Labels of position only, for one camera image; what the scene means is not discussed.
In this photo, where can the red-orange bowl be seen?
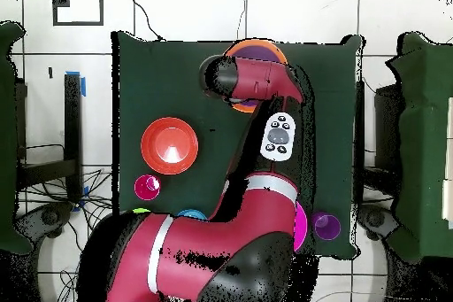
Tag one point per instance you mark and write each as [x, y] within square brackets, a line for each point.
[155, 146]

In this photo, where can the black stand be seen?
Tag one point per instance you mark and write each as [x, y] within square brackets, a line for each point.
[72, 121]
[387, 121]

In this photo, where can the purple bowl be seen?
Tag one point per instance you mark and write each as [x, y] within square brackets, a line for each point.
[256, 53]

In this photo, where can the black wheeled base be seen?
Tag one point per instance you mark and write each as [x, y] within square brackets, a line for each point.
[51, 217]
[375, 218]

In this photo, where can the pink bowl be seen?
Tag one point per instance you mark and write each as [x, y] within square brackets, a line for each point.
[300, 226]

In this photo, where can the small blue bowl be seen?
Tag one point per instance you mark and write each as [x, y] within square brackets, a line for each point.
[191, 214]

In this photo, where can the blue tape strip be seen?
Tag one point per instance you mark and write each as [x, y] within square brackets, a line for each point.
[83, 87]

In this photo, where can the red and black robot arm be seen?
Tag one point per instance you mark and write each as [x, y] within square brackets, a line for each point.
[219, 245]

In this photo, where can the green cloth side table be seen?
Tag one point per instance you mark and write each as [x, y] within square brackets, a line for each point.
[424, 139]
[7, 139]

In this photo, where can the orange bowl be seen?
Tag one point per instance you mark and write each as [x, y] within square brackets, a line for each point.
[254, 42]

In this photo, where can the crimson cup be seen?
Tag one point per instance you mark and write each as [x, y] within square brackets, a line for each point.
[143, 188]

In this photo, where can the white box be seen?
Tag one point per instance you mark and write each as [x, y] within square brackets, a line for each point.
[449, 202]

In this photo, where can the purple cup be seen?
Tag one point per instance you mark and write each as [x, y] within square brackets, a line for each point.
[327, 227]

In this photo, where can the dark green tablecloth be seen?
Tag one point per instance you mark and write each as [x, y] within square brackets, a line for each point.
[159, 78]

